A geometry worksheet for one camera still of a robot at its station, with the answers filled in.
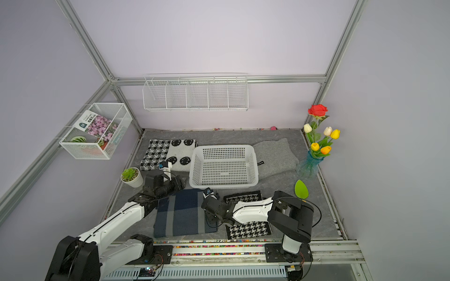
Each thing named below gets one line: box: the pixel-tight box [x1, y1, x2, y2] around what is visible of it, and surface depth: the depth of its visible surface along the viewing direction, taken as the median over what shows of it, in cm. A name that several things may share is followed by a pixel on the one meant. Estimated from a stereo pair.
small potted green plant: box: [120, 166, 144, 188], surface depth 91 cm
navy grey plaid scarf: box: [153, 188, 218, 239], surface depth 82 cm
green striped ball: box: [70, 135, 87, 143], surface depth 72 cm
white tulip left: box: [303, 122, 313, 133], surface depth 84 cm
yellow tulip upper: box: [329, 128, 341, 140], surface depth 79 cm
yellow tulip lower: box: [310, 142, 320, 152], surface depth 75 cm
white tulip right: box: [323, 126, 333, 136], surface depth 81 cm
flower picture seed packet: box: [73, 110, 119, 142], surface depth 75 cm
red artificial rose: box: [307, 104, 330, 121], surface depth 80 cm
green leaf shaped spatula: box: [294, 179, 309, 200], surface depth 96 cm
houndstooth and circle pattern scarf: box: [139, 139, 199, 172], surface depth 107 cm
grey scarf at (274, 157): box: [252, 138, 300, 180], surface depth 104 cm
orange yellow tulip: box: [320, 145, 332, 155], surface depth 74 cm
